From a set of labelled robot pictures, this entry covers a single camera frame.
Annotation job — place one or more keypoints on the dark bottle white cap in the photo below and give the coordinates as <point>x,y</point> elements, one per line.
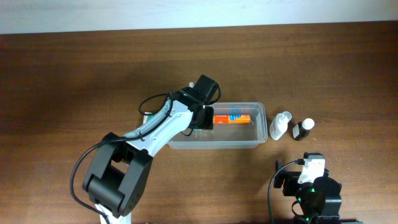
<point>301,130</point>

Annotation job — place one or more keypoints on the white spray bottle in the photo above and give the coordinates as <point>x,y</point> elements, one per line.
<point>279,125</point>

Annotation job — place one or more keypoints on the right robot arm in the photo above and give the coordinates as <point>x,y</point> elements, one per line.
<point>315,202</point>

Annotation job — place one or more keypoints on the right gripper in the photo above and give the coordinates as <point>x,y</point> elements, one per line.
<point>291,181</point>

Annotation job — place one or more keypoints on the white green Panadol box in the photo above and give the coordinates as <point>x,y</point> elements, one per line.
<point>147,117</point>

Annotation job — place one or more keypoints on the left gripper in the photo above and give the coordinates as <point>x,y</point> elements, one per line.
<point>208,122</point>

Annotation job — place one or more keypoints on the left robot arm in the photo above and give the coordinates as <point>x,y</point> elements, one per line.
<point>118,173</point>

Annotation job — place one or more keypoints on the clear plastic container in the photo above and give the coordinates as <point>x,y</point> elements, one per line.
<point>228,136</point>

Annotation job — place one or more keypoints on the orange Redoxon tube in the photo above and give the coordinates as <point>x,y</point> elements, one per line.
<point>232,119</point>

